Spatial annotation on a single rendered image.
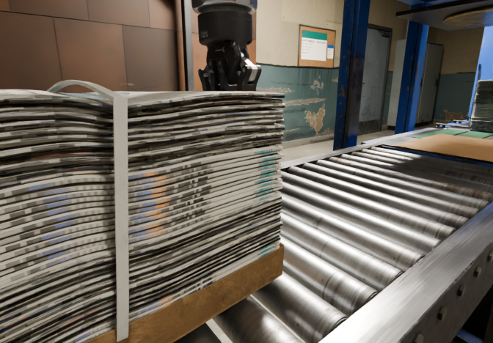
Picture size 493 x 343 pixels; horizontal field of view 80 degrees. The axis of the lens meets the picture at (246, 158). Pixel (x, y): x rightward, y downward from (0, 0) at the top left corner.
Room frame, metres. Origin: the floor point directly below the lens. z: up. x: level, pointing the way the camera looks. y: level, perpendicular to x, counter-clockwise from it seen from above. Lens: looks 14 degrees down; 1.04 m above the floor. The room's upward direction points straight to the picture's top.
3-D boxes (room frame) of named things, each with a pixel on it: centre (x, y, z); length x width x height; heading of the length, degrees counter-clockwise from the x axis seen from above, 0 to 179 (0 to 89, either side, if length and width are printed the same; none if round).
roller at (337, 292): (0.47, -0.01, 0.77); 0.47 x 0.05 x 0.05; 38
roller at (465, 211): (0.71, -0.32, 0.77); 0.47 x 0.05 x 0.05; 38
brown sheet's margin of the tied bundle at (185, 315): (0.38, 0.11, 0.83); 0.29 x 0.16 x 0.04; 41
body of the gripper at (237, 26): (0.44, 0.03, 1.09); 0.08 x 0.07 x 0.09; 38
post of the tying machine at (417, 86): (1.74, -0.95, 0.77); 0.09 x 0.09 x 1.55; 38
